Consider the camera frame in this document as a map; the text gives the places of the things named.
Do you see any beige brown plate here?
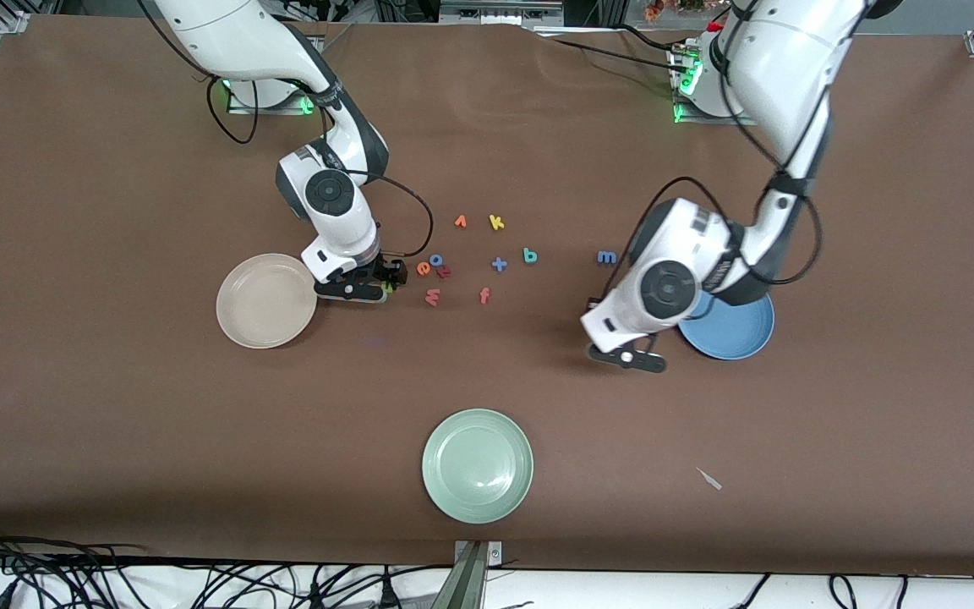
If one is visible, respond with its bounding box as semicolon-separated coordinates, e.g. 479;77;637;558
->
216;253;319;349

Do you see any brown table cover sheet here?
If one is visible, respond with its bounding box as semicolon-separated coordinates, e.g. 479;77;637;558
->
0;13;974;576

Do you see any pale green plate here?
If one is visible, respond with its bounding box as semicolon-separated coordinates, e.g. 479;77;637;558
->
421;409;534;525

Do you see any blue plate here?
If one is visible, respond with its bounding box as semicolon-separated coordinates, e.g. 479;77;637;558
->
677;290;775;361

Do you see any orange brown dried plant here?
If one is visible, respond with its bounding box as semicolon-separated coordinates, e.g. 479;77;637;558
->
643;0;708;22

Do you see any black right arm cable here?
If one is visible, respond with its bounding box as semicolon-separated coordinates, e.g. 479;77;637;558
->
205;76;436;260

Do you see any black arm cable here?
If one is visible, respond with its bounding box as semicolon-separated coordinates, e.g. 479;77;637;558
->
205;76;436;260
590;0;824;310

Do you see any grey metal frame piece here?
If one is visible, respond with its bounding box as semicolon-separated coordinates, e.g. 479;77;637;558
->
440;0;564;26

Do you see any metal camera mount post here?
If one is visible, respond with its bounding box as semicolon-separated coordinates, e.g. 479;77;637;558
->
432;540;503;609

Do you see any thin black cable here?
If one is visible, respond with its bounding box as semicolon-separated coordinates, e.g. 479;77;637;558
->
538;25;681;69

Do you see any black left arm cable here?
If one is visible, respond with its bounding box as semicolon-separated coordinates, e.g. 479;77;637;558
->
590;0;824;310

